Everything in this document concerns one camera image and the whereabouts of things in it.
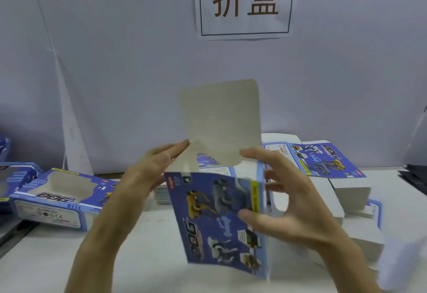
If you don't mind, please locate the pile of blue boxes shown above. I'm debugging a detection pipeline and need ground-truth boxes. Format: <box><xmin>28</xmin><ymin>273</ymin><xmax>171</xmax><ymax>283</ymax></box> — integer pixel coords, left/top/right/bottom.
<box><xmin>0</xmin><ymin>136</ymin><xmax>43</xmax><ymax>210</ymax></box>

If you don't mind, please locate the stack of boxes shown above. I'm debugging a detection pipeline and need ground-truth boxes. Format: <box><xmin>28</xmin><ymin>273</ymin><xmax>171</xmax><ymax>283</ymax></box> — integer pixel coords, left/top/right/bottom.
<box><xmin>153</xmin><ymin>153</ymin><xmax>236</xmax><ymax>205</ymax></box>
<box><xmin>260</xmin><ymin>133</ymin><xmax>387</xmax><ymax>277</ymax></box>

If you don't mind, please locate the blue dog-print cardboard box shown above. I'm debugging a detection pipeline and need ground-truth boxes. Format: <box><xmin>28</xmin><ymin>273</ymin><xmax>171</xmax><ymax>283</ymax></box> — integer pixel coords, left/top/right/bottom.
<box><xmin>10</xmin><ymin>167</ymin><xmax>121</xmax><ymax>232</ymax></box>
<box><xmin>163</xmin><ymin>79</ymin><xmax>271</xmax><ymax>280</ymax></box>

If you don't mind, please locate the black object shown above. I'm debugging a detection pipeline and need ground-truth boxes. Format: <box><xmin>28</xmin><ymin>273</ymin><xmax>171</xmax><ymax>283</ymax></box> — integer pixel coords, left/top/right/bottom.
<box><xmin>399</xmin><ymin>164</ymin><xmax>427</xmax><ymax>196</ymax></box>

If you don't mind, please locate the white paper wall sign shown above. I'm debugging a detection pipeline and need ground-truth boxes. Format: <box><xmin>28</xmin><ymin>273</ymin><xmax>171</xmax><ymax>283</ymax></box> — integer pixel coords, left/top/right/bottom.
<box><xmin>193</xmin><ymin>0</ymin><xmax>299</xmax><ymax>40</ymax></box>

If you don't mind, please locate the person's right forearm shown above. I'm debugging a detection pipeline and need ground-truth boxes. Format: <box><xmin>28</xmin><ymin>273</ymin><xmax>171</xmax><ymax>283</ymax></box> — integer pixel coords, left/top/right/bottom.
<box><xmin>320</xmin><ymin>233</ymin><xmax>384</xmax><ymax>293</ymax></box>

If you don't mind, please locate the white folded paper sheet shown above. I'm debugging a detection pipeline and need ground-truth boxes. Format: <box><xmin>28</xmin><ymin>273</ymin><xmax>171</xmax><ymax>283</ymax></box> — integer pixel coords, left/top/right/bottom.
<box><xmin>377</xmin><ymin>236</ymin><xmax>427</xmax><ymax>293</ymax></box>

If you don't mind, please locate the person's left forearm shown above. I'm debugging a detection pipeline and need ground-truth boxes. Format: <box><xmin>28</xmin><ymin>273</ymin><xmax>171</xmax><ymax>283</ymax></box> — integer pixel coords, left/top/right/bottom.
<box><xmin>64</xmin><ymin>196</ymin><xmax>144</xmax><ymax>293</ymax></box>

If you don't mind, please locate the person's right hand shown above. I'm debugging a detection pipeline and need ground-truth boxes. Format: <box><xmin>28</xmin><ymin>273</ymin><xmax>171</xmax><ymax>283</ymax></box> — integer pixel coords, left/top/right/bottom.
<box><xmin>238</xmin><ymin>146</ymin><xmax>344</xmax><ymax>253</ymax></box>

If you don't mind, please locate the person's left hand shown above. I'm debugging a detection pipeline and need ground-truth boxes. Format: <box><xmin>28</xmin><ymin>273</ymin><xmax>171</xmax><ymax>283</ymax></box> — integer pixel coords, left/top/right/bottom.
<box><xmin>107</xmin><ymin>139</ymin><xmax>191</xmax><ymax>222</ymax></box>

